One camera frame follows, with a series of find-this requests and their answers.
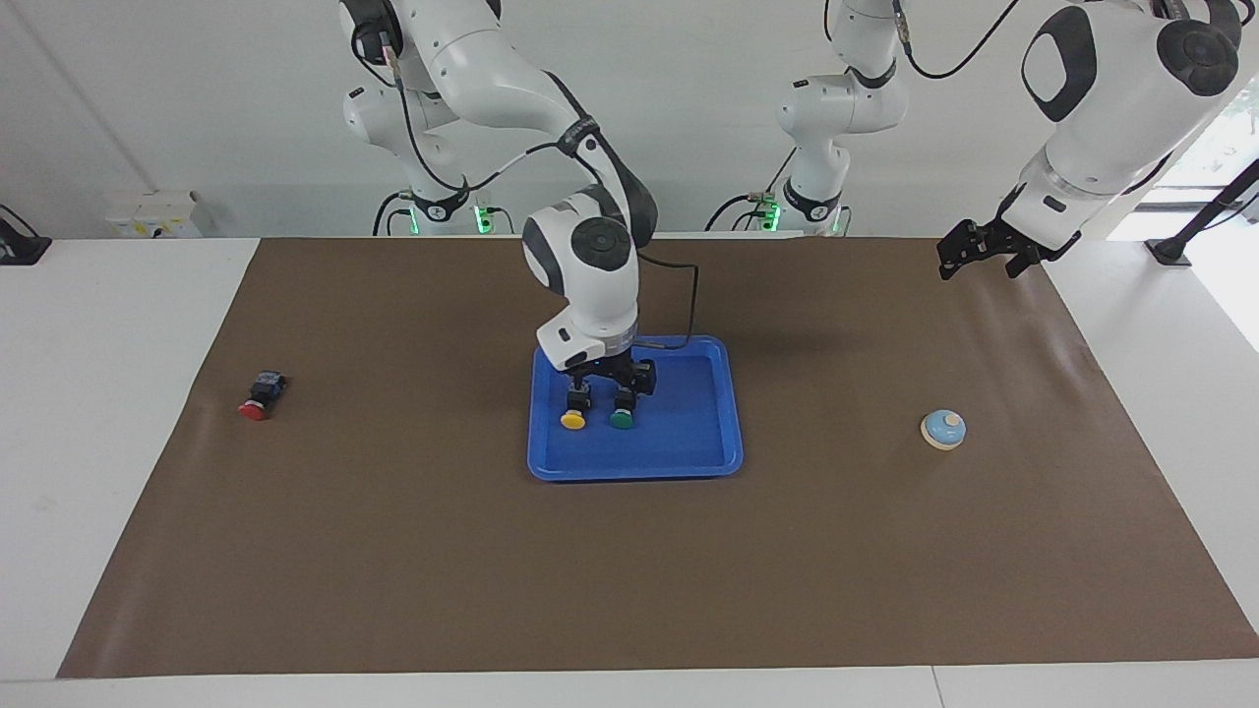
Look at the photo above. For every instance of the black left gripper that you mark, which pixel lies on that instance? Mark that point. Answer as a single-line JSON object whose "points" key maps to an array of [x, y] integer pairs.
{"points": [[1023, 236]]}

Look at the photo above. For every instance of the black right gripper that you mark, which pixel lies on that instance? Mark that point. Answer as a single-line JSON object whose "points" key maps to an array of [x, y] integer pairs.
{"points": [[620, 369]]}

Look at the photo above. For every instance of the green push button switch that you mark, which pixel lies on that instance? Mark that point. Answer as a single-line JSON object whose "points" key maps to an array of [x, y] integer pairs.
{"points": [[621, 420]]}

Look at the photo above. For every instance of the yellow push button switch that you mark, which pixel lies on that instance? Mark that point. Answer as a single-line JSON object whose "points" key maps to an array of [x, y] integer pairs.
{"points": [[573, 420]]}

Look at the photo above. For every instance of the light blue call bell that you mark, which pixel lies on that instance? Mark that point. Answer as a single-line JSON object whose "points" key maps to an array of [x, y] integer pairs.
{"points": [[942, 431]]}

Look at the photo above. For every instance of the red push button switch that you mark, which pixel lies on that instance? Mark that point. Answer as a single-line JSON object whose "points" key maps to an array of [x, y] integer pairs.
{"points": [[262, 391]]}

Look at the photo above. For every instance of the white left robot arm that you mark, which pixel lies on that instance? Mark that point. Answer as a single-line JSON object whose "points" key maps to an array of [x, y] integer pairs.
{"points": [[1102, 118]]}

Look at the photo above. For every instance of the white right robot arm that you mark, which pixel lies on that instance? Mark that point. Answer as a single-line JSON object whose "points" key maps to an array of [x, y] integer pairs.
{"points": [[472, 59]]}

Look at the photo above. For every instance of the blue plastic tray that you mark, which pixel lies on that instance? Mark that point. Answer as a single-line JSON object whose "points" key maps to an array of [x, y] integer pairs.
{"points": [[679, 442]]}

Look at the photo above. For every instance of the black angled stand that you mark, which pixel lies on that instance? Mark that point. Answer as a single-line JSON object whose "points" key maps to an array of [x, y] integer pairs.
{"points": [[1205, 211]]}

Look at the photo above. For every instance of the bright window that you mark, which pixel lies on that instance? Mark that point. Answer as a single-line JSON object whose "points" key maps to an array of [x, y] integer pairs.
{"points": [[1225, 147]]}

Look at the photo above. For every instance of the brown table mat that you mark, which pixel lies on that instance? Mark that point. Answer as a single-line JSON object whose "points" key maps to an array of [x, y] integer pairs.
{"points": [[393, 570]]}

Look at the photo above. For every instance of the white box with yellow labels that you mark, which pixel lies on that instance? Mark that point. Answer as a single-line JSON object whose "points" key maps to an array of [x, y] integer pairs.
{"points": [[152, 216]]}

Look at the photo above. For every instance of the black stand with flat foot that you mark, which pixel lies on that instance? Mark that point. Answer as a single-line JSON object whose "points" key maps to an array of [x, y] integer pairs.
{"points": [[25, 248]]}

